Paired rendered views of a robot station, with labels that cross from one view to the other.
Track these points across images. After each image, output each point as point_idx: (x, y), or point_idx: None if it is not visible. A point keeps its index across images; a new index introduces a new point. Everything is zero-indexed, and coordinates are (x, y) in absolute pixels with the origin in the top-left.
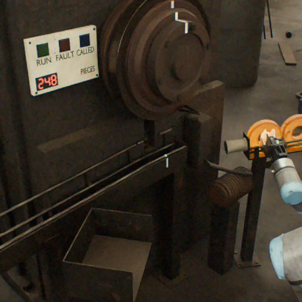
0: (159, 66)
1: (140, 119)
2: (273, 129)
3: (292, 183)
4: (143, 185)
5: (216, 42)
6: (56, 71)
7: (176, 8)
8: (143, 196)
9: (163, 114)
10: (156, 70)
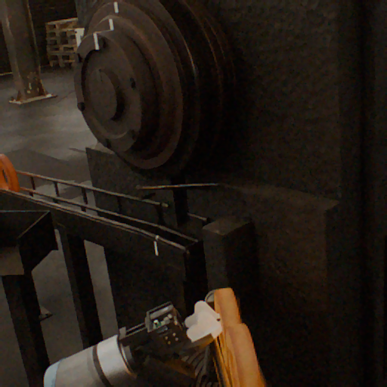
0: (77, 85)
1: None
2: (203, 311)
3: (57, 363)
4: (130, 252)
5: (331, 116)
6: None
7: (119, 13)
8: None
9: (142, 171)
10: (75, 88)
